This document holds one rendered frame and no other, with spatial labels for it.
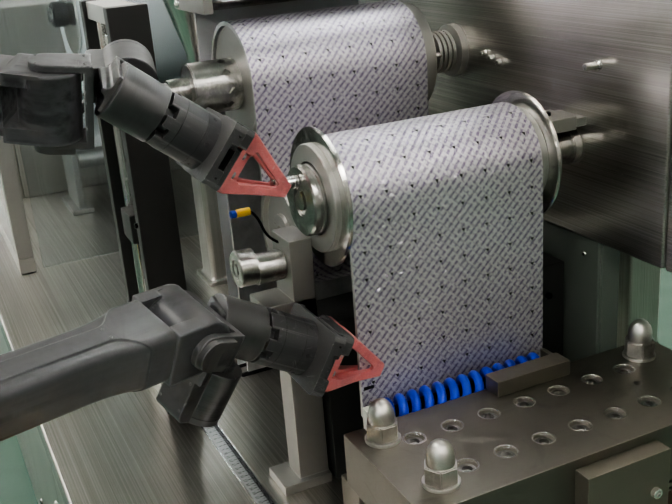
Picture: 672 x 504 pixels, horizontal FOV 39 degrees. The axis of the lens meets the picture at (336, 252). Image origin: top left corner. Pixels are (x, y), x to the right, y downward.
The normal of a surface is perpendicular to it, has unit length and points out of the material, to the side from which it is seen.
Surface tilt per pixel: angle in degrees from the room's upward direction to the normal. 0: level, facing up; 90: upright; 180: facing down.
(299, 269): 90
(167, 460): 0
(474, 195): 90
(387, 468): 0
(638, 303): 90
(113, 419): 0
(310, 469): 90
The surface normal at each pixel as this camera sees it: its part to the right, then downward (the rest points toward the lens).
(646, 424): -0.07, -0.93
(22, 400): 0.73, 0.46
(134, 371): 0.57, 0.50
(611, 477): 0.43, 0.29
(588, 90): -0.90, 0.22
